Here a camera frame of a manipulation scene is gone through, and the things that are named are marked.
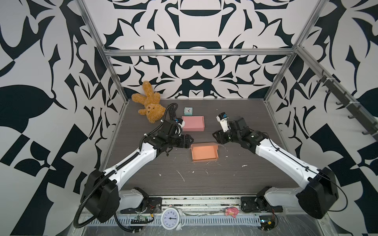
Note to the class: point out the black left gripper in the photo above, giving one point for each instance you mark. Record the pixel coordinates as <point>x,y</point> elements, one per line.
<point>187,143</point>

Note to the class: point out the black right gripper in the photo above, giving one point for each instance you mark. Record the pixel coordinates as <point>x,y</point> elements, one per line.
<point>219,136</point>

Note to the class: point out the pink cardboard box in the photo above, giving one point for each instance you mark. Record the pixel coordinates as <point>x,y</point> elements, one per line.
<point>193,123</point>

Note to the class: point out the orange cardboard box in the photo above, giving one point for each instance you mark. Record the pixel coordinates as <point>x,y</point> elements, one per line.
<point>204,152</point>

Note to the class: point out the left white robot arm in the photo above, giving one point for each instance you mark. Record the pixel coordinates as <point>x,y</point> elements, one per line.
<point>101,198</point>

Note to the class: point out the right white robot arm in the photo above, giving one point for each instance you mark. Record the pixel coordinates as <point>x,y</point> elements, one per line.
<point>317,190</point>

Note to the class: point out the small teal alarm clock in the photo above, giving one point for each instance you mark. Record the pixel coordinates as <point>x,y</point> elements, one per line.
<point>188,111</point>

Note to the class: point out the black remote control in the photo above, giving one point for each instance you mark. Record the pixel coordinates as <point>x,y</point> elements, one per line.
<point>172,111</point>

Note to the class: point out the brown plush bunny toy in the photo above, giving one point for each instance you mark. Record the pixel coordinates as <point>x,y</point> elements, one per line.
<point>153,110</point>

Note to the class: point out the small pink toy figure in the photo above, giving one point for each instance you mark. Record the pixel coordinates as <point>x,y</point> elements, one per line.
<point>231,211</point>

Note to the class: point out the white round alarm clock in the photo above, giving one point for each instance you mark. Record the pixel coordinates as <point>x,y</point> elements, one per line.
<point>173,218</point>

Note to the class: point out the left green circuit board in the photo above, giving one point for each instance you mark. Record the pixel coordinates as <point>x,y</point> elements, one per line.
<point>142,220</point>

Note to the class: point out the green circuit board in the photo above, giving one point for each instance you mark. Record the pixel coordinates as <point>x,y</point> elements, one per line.
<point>142,220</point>
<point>268,222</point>

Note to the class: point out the right green circuit board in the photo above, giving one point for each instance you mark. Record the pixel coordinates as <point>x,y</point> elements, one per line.
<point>268,222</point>

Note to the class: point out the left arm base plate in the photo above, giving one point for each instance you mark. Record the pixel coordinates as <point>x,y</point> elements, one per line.
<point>145,206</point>

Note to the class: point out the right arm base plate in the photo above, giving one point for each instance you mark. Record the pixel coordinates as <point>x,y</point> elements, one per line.
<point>258,204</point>

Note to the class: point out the white slotted cable duct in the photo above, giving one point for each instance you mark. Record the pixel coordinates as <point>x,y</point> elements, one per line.
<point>203,220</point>

